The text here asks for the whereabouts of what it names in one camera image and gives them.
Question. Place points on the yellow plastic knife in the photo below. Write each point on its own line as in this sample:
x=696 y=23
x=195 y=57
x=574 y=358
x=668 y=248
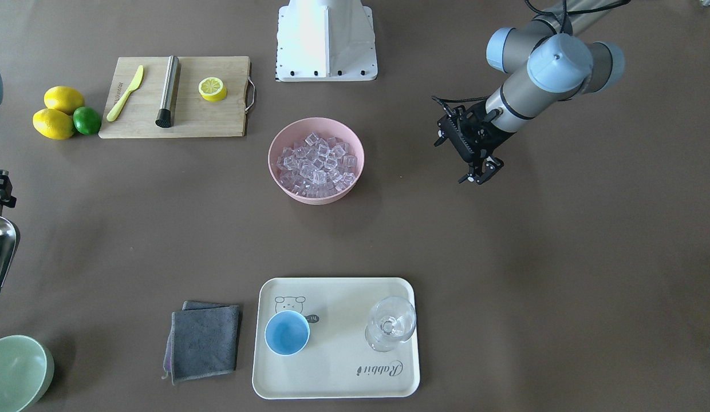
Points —
x=133 y=86

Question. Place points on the blue cup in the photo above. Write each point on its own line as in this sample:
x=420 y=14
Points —
x=287 y=333

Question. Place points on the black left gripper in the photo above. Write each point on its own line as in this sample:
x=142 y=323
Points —
x=485 y=136

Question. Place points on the half lemon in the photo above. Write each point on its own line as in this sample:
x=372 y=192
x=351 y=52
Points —
x=212 y=89

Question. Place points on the green bowl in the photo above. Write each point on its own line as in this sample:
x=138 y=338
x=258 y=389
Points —
x=26 y=372

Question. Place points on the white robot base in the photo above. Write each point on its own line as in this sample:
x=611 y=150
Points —
x=325 y=41

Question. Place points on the yellow lemon upper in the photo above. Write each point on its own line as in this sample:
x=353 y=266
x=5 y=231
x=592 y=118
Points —
x=66 y=99

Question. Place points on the green lime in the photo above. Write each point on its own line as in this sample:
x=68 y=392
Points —
x=86 y=120

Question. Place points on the wooden cutting board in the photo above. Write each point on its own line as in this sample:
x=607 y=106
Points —
x=192 y=115

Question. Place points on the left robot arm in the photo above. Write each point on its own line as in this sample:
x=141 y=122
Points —
x=545 y=62

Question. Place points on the steel ice scoop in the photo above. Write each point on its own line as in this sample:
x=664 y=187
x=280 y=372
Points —
x=9 y=239

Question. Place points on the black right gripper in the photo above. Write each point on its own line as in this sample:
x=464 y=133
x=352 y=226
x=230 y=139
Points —
x=1 y=189

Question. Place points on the yellow lemon lower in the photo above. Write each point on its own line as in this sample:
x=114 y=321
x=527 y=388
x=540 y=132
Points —
x=53 y=124

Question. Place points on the clear wine glass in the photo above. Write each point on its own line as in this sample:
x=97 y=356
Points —
x=391 y=322

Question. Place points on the yellow lemon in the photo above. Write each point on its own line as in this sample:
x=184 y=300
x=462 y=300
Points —
x=66 y=99
x=53 y=124

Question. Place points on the clear ice cubes pile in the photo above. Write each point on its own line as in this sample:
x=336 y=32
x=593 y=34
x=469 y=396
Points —
x=315 y=167

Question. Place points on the cream rabbit tray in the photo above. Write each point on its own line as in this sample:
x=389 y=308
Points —
x=337 y=362

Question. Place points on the grey folded cloth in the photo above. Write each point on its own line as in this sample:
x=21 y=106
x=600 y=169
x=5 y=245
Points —
x=202 y=341

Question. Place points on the steel muddler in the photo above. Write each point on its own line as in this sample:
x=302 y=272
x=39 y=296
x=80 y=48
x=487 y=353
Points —
x=165 y=111

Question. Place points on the pink bowl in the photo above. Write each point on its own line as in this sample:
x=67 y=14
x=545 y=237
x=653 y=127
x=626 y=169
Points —
x=324 y=127

